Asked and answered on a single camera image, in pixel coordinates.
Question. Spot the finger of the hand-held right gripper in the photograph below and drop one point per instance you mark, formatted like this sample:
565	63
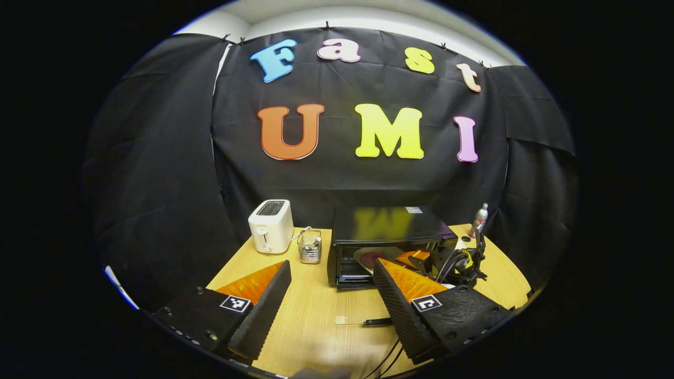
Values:
406	257

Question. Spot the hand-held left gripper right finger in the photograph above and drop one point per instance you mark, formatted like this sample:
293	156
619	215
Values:
403	316

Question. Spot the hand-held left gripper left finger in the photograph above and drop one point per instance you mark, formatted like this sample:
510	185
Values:
263	316

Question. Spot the black electric oven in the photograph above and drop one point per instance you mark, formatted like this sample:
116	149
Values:
389	226

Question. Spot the plate of pink food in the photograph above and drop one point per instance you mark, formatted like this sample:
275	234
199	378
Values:
371	258

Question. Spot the silver drink bottle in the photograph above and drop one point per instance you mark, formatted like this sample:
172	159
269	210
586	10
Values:
479	221

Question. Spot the white toaster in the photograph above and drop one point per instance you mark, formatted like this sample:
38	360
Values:
271	231

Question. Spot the black backdrop cloth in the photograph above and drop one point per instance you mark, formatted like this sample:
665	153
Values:
342	179

